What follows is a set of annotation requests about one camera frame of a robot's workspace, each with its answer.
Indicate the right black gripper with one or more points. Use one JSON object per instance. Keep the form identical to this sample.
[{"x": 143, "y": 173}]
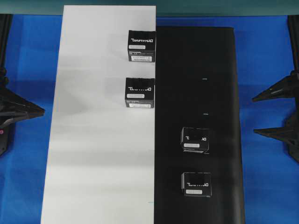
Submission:
[{"x": 288, "y": 87}]

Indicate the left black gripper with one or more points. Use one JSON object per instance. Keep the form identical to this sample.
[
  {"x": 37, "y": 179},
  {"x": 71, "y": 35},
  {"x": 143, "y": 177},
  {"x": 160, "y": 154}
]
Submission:
[{"x": 14, "y": 108}]

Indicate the black box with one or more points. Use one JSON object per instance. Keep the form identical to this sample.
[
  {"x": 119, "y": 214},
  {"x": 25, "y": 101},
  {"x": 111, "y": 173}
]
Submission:
[
  {"x": 140, "y": 92},
  {"x": 141, "y": 46},
  {"x": 195, "y": 140},
  {"x": 196, "y": 184}
]

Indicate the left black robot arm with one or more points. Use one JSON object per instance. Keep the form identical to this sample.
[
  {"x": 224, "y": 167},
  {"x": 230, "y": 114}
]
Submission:
[{"x": 5, "y": 25}]

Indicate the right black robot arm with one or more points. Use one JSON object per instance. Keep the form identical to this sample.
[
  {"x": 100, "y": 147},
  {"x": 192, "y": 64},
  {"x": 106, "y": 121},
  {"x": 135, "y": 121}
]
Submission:
[{"x": 293, "y": 27}]

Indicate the black base board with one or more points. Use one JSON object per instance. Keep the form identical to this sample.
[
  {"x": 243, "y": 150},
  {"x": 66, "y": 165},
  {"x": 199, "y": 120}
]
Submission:
[{"x": 196, "y": 86}]

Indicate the white base board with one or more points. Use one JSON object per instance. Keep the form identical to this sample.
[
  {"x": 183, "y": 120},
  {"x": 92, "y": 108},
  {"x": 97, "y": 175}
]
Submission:
[{"x": 100, "y": 165}]

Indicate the black box on white base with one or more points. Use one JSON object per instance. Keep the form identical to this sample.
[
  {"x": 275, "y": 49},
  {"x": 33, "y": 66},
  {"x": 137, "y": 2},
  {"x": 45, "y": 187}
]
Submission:
[{"x": 141, "y": 46}]

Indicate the blue table cloth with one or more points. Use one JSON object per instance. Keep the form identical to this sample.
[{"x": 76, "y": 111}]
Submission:
[{"x": 264, "y": 56}]

